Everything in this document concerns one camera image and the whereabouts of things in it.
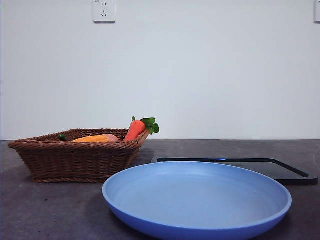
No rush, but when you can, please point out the orange-yellow corn cob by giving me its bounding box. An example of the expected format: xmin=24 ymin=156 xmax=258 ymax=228
xmin=71 ymin=134 xmax=111 ymax=144

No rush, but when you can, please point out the blue round plate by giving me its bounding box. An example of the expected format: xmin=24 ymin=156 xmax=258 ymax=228
xmin=101 ymin=161 xmax=293 ymax=240

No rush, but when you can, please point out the brown wicker basket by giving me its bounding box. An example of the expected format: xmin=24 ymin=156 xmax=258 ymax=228
xmin=7 ymin=128 xmax=151 ymax=184

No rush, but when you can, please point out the orange carrot with green leaves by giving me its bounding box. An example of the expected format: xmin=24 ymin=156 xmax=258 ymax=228
xmin=124 ymin=116 xmax=161 ymax=142

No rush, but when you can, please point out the black cutting board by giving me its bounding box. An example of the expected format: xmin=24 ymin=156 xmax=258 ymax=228
xmin=151 ymin=156 xmax=319 ymax=186

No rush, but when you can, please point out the white wall socket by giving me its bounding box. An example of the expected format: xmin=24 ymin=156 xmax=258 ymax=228
xmin=92 ymin=0 xmax=117 ymax=25

